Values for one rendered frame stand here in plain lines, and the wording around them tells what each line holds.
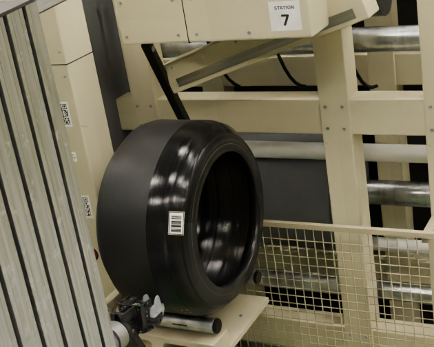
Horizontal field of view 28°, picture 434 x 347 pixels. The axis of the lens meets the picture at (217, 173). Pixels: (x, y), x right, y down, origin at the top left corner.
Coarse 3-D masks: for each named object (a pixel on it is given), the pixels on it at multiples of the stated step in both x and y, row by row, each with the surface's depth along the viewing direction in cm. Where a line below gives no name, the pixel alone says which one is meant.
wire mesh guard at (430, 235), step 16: (272, 224) 276; (288, 224) 273; (304, 224) 270; (320, 224) 268; (336, 224) 267; (288, 240) 276; (304, 240) 274; (368, 240) 263; (416, 240) 255; (432, 240) 252; (384, 256) 263; (432, 256) 254; (432, 272) 257; (304, 288) 281; (320, 288) 278; (432, 288) 259; (272, 304) 290; (304, 304) 284; (256, 320) 296; (368, 320) 275; (432, 336) 267
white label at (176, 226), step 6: (174, 216) 220; (180, 216) 219; (174, 222) 220; (180, 222) 219; (168, 228) 220; (174, 228) 220; (180, 228) 219; (168, 234) 220; (174, 234) 220; (180, 234) 219
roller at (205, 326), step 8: (168, 320) 246; (176, 320) 245; (184, 320) 244; (192, 320) 243; (200, 320) 242; (208, 320) 241; (216, 320) 240; (184, 328) 245; (192, 328) 243; (200, 328) 241; (208, 328) 240; (216, 328) 240
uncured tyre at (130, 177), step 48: (144, 144) 233; (192, 144) 228; (240, 144) 247; (144, 192) 223; (192, 192) 223; (240, 192) 268; (144, 240) 223; (192, 240) 224; (240, 240) 268; (144, 288) 231; (192, 288) 228; (240, 288) 251
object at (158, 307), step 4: (156, 296) 228; (156, 300) 227; (160, 300) 229; (156, 304) 227; (160, 304) 229; (152, 308) 226; (156, 308) 228; (160, 308) 229; (164, 308) 231; (152, 312) 226; (156, 312) 227; (160, 312) 228; (152, 316) 225
